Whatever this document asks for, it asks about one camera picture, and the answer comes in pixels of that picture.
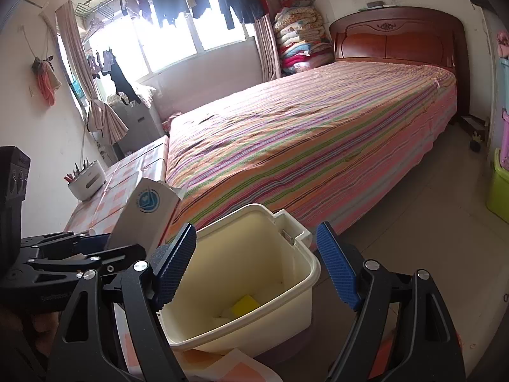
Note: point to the orange white checkered tablecloth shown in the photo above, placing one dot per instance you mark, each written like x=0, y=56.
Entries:
x=119, y=175

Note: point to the black hanging garment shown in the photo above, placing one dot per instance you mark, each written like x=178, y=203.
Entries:
x=121, y=77

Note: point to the small white cup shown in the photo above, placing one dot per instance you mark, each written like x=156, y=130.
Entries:
x=92, y=231

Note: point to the white floor appliance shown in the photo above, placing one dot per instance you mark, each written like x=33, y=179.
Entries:
x=137, y=127

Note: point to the green storage box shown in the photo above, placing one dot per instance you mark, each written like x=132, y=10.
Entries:
x=499, y=191

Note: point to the yellow wrapper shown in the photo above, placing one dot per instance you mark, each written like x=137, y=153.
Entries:
x=245, y=305

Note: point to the pink clothes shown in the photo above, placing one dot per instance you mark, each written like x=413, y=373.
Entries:
x=503, y=43

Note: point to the white paper scrap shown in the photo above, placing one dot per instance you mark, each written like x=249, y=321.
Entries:
x=224, y=318

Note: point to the person's left hand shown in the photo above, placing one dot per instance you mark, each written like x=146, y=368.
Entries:
x=41, y=332

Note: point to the striped bed sheet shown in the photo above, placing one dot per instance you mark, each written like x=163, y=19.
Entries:
x=298, y=135

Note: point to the white plastic trash bin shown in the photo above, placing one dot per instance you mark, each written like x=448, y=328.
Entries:
x=254, y=254

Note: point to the wooden bed headboard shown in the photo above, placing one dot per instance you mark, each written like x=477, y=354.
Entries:
x=397, y=39

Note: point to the red stool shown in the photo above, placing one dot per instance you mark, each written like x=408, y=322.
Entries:
x=387, y=356

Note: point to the stack of folded quilts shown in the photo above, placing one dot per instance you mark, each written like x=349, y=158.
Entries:
x=302, y=36

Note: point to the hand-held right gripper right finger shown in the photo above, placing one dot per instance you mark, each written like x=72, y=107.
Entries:
x=338, y=266

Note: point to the blue storage box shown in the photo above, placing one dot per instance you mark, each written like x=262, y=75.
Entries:
x=505, y=83

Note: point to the purple plastic basket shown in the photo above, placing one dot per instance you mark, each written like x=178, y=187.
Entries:
x=506, y=139

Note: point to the white utensil holder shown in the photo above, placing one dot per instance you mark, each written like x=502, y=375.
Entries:
x=89, y=185

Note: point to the window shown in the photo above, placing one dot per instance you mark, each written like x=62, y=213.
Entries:
x=175, y=43

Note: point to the pink cloth on wall hook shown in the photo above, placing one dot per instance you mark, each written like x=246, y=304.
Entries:
x=47, y=83

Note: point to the tied striped pink curtain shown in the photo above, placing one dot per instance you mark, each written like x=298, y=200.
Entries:
x=79, y=67

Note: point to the white carton with blue logo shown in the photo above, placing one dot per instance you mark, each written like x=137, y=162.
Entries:
x=147, y=215

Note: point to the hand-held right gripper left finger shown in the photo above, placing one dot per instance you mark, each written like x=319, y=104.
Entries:
x=175, y=262

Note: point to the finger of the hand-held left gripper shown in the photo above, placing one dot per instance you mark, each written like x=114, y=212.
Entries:
x=95, y=262
x=59, y=242

